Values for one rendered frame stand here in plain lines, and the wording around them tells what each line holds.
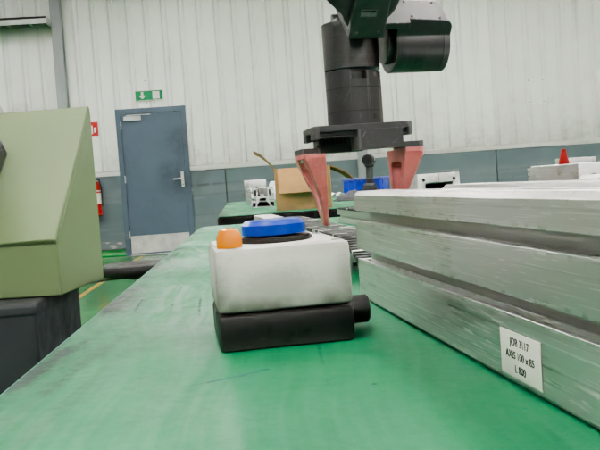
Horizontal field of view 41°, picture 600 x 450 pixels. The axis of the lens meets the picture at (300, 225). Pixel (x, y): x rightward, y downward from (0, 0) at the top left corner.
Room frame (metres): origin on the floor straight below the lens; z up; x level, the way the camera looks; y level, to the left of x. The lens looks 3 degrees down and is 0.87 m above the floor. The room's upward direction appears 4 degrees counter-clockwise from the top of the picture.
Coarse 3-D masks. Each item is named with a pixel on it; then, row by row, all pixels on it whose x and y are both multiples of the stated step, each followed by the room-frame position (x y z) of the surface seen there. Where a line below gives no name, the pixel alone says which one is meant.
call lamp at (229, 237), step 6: (228, 228) 0.46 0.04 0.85; (222, 234) 0.46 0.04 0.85; (228, 234) 0.46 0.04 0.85; (234, 234) 0.46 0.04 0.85; (216, 240) 0.46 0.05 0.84; (222, 240) 0.46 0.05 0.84; (228, 240) 0.46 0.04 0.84; (234, 240) 0.46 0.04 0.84; (240, 240) 0.46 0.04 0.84; (222, 246) 0.46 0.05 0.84; (228, 246) 0.46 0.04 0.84; (234, 246) 0.46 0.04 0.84; (240, 246) 0.46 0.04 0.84
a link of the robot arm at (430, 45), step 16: (368, 0) 0.75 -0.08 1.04; (384, 0) 0.75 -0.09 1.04; (400, 0) 0.82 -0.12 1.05; (416, 0) 0.83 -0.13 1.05; (352, 16) 0.76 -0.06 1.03; (368, 16) 0.76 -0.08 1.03; (384, 16) 0.76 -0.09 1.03; (400, 16) 0.80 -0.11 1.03; (416, 16) 0.80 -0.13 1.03; (432, 16) 0.81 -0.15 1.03; (352, 32) 0.77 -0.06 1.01; (368, 32) 0.77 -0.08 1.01; (384, 32) 0.78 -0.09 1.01; (400, 32) 0.81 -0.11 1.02; (416, 32) 0.81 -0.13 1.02; (432, 32) 0.81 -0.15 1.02; (448, 32) 0.82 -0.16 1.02; (400, 48) 0.81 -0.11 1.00; (416, 48) 0.81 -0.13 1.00; (432, 48) 0.82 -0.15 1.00; (448, 48) 0.82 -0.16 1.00; (384, 64) 0.85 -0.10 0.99; (400, 64) 0.82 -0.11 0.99; (416, 64) 0.83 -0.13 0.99; (432, 64) 0.83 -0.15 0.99
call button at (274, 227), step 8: (248, 224) 0.49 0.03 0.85; (256, 224) 0.48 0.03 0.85; (264, 224) 0.48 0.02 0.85; (272, 224) 0.48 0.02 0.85; (280, 224) 0.48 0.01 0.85; (288, 224) 0.48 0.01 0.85; (296, 224) 0.49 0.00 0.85; (304, 224) 0.50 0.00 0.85; (248, 232) 0.49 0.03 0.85; (256, 232) 0.48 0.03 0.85; (264, 232) 0.48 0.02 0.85; (272, 232) 0.48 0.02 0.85; (280, 232) 0.48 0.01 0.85; (288, 232) 0.48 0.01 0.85; (296, 232) 0.49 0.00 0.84
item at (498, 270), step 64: (384, 192) 0.55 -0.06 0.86; (448, 192) 0.42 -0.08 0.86; (512, 192) 0.34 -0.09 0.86; (576, 192) 0.29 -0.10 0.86; (384, 256) 0.59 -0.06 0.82; (448, 256) 0.42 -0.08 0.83; (512, 256) 0.34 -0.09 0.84; (576, 256) 0.28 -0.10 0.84; (448, 320) 0.42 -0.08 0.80; (512, 320) 0.34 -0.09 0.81; (576, 320) 0.31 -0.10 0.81; (576, 384) 0.29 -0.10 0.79
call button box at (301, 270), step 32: (224, 256) 0.46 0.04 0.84; (256, 256) 0.46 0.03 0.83; (288, 256) 0.46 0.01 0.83; (320, 256) 0.46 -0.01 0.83; (224, 288) 0.46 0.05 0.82; (256, 288) 0.46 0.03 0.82; (288, 288) 0.46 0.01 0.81; (320, 288) 0.46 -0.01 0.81; (224, 320) 0.46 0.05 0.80; (256, 320) 0.46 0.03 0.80; (288, 320) 0.46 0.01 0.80; (320, 320) 0.46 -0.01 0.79; (352, 320) 0.47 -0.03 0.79
